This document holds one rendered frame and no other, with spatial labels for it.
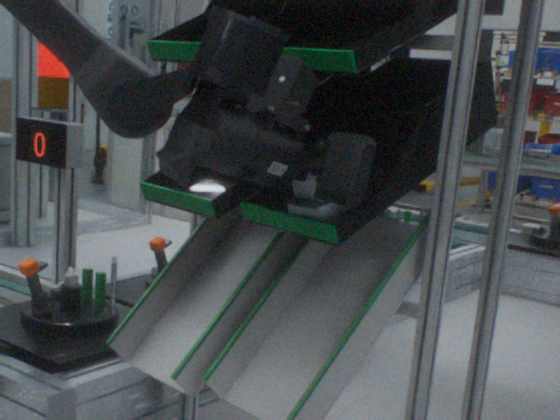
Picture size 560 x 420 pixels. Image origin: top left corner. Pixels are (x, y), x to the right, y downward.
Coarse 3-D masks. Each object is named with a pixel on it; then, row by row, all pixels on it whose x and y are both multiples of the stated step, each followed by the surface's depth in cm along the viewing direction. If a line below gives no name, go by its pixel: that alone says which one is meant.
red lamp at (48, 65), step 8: (40, 48) 130; (40, 56) 130; (48, 56) 129; (40, 64) 130; (48, 64) 130; (56, 64) 130; (40, 72) 131; (48, 72) 130; (56, 72) 130; (64, 72) 131
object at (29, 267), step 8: (24, 264) 111; (32, 264) 111; (40, 264) 113; (24, 272) 111; (32, 272) 111; (32, 280) 112; (32, 288) 113; (40, 288) 113; (32, 296) 114; (40, 296) 114; (40, 304) 114
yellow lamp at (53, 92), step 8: (40, 80) 131; (48, 80) 130; (56, 80) 130; (64, 80) 131; (40, 88) 131; (48, 88) 131; (56, 88) 131; (64, 88) 132; (40, 96) 131; (48, 96) 131; (56, 96) 131; (64, 96) 132; (40, 104) 132; (48, 104) 131; (56, 104) 131; (64, 104) 132
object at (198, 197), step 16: (320, 80) 106; (336, 80) 95; (352, 80) 97; (224, 96) 102; (320, 96) 94; (304, 112) 93; (320, 112) 95; (160, 176) 98; (192, 176) 99; (208, 176) 98; (144, 192) 97; (160, 192) 94; (176, 192) 91; (192, 192) 95; (208, 192) 94; (224, 192) 88; (240, 192) 89; (176, 208) 93; (192, 208) 90; (208, 208) 88; (224, 208) 88
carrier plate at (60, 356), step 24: (0, 312) 122; (120, 312) 126; (0, 336) 112; (24, 336) 112; (48, 336) 113; (96, 336) 114; (24, 360) 108; (48, 360) 105; (72, 360) 105; (96, 360) 108
